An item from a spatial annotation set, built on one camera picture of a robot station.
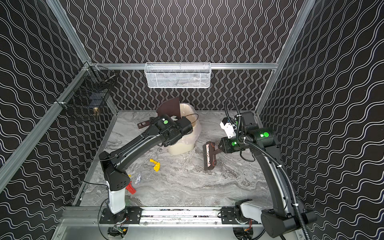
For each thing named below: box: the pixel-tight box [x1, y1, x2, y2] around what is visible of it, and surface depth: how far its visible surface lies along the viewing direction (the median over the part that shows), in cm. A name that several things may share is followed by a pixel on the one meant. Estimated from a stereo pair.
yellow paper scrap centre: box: [149, 158, 161, 172], surface depth 92 cm
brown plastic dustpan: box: [137, 97, 181, 129], surface depth 72 cm
